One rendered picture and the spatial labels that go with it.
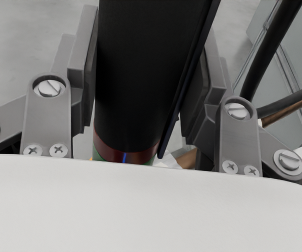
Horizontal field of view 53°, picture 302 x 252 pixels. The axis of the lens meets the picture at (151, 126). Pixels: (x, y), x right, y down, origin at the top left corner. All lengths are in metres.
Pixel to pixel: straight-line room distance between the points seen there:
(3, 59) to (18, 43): 0.23
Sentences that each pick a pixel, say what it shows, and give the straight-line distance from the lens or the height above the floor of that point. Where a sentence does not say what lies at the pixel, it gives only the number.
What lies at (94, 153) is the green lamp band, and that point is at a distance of 0.15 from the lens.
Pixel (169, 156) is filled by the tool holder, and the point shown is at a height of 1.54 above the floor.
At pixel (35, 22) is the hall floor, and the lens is 3.17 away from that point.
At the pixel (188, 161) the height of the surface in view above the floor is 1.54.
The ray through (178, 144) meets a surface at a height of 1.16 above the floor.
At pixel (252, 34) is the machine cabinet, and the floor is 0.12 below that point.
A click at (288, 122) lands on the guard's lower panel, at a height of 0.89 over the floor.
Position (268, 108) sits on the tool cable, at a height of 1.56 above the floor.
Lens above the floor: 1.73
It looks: 50 degrees down
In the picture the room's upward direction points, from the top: 15 degrees clockwise
